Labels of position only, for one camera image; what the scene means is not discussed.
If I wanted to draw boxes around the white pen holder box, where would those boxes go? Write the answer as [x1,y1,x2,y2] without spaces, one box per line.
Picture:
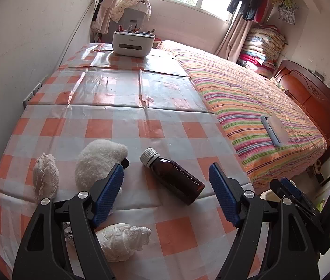
[112,31,155,58]

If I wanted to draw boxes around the floral cloth on cooler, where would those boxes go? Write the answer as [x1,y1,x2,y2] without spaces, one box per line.
[111,0,152,23]

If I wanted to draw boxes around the brown medicine bottle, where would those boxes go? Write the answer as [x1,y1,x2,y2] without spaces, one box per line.
[140,148,205,205]

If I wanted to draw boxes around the silver blister pack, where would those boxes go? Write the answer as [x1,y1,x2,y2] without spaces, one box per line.
[63,223,74,246]

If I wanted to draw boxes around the cream plastic bin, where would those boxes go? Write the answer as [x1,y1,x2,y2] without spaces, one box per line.
[261,190,281,202]

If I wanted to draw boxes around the grey air cooler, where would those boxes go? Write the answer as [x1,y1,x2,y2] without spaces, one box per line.
[119,2,149,30]

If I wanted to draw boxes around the checkered plastic tablecloth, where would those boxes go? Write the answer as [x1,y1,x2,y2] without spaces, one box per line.
[0,44,252,279]

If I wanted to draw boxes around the stack of folded quilts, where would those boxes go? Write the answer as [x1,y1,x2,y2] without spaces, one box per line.
[236,25,288,78]

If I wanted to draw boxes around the pink curtain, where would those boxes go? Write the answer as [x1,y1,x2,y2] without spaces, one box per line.
[91,0,117,34]
[215,14,253,63]

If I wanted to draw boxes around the left pink curtain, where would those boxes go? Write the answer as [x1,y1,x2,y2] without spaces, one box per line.
[91,0,117,34]

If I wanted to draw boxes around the wooden headboard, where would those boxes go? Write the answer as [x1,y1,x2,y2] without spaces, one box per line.
[274,59,330,163]

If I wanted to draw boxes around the white plush toy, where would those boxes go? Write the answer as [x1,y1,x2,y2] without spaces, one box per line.
[74,139,128,191]

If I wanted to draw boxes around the slippers by bed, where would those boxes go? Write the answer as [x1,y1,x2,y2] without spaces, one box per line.
[313,159,322,174]

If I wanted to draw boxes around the right pink curtain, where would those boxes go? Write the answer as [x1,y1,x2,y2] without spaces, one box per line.
[215,14,253,63]

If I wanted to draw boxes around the striped bed cover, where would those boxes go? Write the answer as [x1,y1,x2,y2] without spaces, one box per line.
[158,40,327,193]

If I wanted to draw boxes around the white tissue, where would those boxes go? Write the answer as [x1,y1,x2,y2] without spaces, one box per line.
[96,223,152,262]

